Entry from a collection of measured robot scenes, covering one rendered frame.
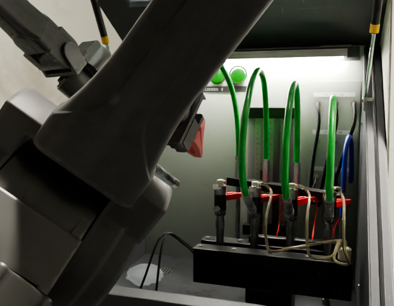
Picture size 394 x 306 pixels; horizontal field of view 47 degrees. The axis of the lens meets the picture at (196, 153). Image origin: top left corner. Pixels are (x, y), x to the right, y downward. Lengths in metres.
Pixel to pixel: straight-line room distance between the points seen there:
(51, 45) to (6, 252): 0.63
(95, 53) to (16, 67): 1.84
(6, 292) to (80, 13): 3.00
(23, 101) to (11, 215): 0.06
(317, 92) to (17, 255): 1.10
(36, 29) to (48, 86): 2.10
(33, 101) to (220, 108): 1.07
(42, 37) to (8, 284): 0.63
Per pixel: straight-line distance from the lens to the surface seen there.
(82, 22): 3.19
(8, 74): 2.71
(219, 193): 1.02
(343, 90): 1.26
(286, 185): 0.86
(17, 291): 0.22
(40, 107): 0.25
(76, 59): 0.85
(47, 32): 0.82
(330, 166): 0.84
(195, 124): 0.67
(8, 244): 0.23
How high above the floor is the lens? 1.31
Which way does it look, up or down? 7 degrees down
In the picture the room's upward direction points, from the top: straight up
